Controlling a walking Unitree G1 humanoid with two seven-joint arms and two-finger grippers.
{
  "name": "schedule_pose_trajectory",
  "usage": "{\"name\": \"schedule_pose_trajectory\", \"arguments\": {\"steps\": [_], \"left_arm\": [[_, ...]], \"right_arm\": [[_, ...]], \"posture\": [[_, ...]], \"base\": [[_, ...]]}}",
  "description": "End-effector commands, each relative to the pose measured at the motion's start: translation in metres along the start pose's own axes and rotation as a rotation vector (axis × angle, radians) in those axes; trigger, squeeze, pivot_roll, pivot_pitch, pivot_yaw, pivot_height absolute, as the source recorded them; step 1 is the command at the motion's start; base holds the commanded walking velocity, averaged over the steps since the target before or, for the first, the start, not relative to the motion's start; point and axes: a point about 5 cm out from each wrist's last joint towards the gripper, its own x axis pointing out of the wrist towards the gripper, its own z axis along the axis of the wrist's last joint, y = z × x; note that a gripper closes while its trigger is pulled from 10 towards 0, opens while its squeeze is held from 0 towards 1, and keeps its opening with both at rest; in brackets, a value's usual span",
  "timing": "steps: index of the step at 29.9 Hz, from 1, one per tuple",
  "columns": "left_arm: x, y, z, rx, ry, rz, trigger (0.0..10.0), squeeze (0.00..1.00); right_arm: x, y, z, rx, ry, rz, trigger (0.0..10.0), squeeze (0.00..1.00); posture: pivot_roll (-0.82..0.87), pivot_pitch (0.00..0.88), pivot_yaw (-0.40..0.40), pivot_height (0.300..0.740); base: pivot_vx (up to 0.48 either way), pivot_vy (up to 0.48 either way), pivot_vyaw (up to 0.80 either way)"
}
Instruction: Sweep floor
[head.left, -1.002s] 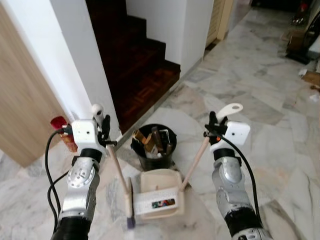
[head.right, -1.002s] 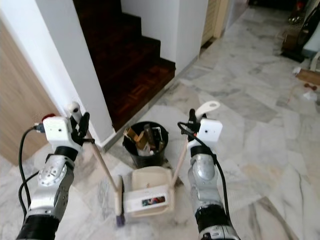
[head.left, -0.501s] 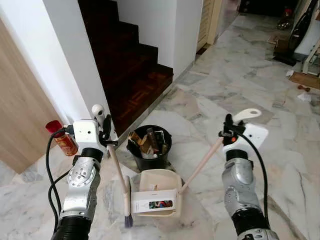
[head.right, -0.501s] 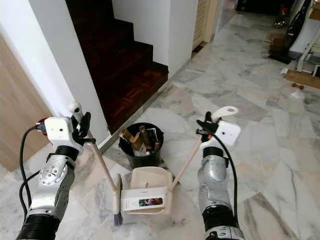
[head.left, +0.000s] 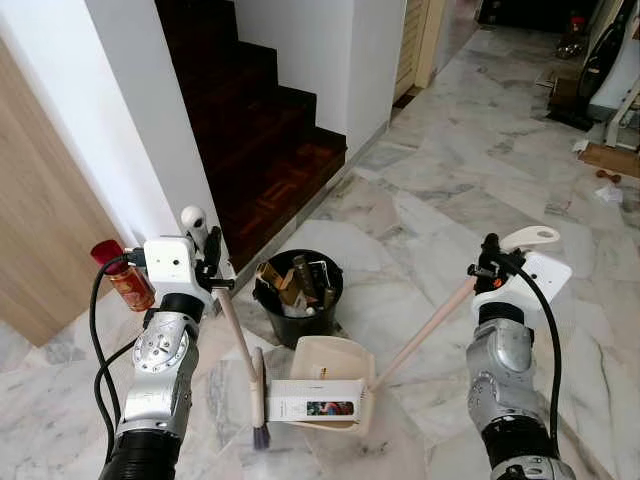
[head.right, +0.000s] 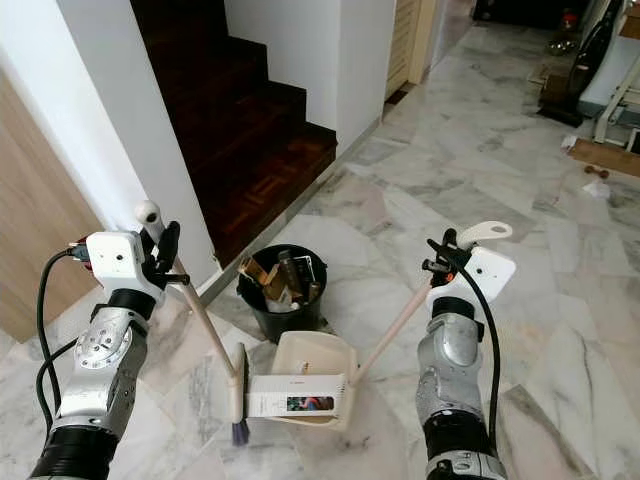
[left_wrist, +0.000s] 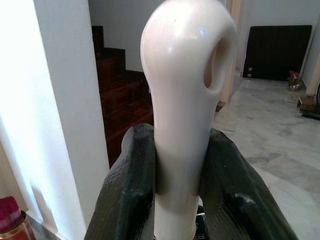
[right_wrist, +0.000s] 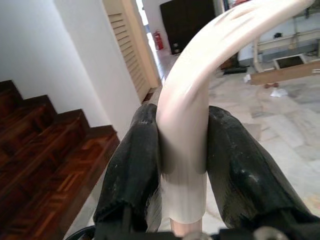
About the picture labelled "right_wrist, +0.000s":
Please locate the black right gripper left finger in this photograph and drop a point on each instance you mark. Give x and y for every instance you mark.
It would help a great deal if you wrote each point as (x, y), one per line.
(130, 170)

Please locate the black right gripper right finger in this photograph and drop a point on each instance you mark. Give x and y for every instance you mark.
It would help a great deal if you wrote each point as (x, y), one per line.
(240, 170)

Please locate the dark wooden staircase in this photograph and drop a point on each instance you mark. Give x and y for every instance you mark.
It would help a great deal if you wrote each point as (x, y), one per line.
(50, 162)

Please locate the white crumpled paper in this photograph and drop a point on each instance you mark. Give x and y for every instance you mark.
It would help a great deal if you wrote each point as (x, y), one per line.
(278, 93)
(247, 78)

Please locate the long brown cardboard box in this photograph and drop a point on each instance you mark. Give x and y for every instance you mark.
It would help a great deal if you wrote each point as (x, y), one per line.
(287, 75)

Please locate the white framed box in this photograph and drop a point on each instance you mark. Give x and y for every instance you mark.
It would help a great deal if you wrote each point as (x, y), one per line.
(290, 62)

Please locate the cream louvred door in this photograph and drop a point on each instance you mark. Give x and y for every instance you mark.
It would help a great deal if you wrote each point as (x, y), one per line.
(127, 50)

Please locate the red fire extinguisher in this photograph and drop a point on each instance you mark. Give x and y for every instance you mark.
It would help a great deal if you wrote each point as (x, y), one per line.
(158, 41)

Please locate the pale wooden workbench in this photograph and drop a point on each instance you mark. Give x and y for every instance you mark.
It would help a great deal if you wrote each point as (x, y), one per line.
(287, 41)

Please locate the black upright panel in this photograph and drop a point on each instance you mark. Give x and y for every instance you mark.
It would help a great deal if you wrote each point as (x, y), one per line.
(180, 22)

